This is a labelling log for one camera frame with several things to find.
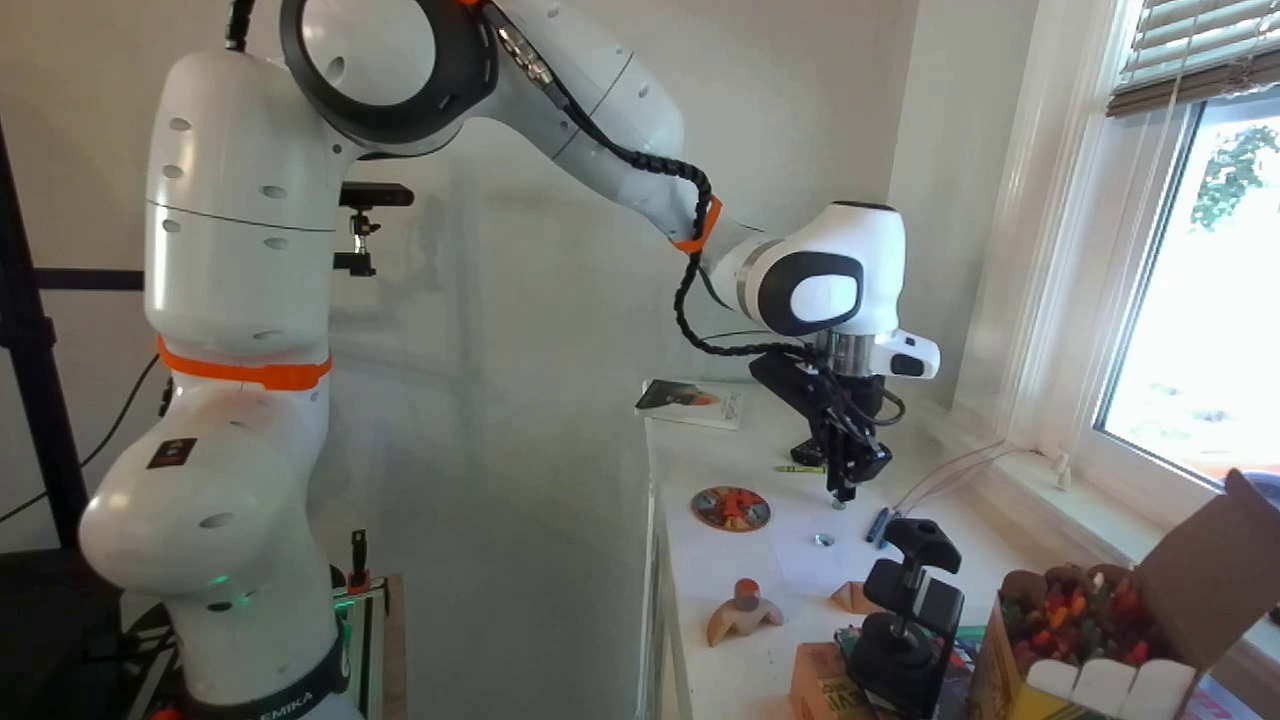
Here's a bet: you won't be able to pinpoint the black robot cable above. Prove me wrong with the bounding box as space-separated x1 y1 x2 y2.
526 37 809 359

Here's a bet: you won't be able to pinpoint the black stereo camera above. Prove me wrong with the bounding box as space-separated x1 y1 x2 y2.
337 180 419 214

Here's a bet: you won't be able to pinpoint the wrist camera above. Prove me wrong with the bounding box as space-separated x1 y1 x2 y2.
871 330 946 389

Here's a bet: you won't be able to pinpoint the flat brown box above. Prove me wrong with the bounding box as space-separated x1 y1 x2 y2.
790 640 885 720

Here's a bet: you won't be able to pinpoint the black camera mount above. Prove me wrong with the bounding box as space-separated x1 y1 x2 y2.
847 511 968 720

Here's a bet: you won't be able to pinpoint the white window blind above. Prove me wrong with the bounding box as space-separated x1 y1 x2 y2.
1103 0 1280 120

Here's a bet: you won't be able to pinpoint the white framed window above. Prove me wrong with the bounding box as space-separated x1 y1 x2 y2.
1005 0 1280 499

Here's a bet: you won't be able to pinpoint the black tripod stand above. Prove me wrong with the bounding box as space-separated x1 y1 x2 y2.
0 133 150 550

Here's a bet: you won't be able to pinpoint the green framed board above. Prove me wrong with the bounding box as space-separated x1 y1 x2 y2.
326 570 412 720

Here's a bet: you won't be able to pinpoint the orange velcro strap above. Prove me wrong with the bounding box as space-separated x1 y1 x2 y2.
671 196 728 261
153 330 337 397

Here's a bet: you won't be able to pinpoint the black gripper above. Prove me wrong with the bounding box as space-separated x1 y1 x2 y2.
749 345 897 509

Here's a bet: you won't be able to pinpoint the open cardboard box colourful items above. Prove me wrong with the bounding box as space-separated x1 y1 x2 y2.
963 462 1280 720

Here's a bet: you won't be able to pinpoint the small wooden figurine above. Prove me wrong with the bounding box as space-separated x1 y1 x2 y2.
827 577 885 620
704 577 790 653

